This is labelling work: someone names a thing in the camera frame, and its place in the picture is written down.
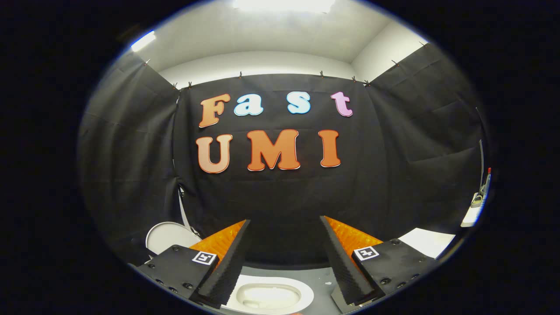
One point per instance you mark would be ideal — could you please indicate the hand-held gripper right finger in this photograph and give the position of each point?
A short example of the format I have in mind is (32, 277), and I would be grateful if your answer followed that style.
(343, 267)

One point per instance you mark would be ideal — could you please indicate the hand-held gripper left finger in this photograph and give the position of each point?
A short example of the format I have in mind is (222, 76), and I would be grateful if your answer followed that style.
(227, 271)

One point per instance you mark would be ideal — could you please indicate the black backdrop cloth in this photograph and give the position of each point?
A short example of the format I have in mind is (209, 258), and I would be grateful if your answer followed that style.
(280, 197)

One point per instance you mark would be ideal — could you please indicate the white side table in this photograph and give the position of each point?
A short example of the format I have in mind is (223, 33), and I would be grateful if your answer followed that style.
(472, 214)

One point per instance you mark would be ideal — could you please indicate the small green grey object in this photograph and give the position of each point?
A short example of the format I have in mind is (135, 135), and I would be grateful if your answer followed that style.
(477, 200)

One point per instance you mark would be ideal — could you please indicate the clear red-capped water bottle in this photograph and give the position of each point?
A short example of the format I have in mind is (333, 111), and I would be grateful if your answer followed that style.
(487, 183)

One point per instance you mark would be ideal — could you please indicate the small ceiling light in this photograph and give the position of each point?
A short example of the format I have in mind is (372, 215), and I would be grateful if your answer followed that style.
(143, 41)

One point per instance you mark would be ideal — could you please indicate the large ceiling light panel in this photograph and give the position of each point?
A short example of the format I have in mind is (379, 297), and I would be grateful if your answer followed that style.
(284, 4)

